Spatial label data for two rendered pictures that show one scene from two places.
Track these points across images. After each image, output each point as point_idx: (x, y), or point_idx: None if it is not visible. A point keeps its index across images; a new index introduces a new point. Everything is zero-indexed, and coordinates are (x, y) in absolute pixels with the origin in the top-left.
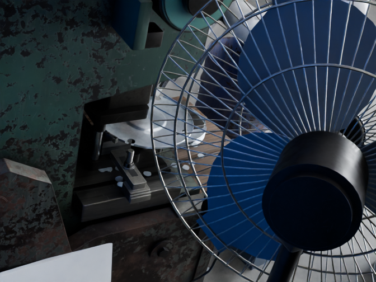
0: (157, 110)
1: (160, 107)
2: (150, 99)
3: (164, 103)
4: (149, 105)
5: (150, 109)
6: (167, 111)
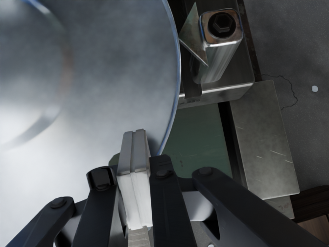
0: (17, 131)
1: (55, 161)
2: (114, 131)
3: (82, 189)
4: (73, 113)
5: (25, 103)
6: (18, 181)
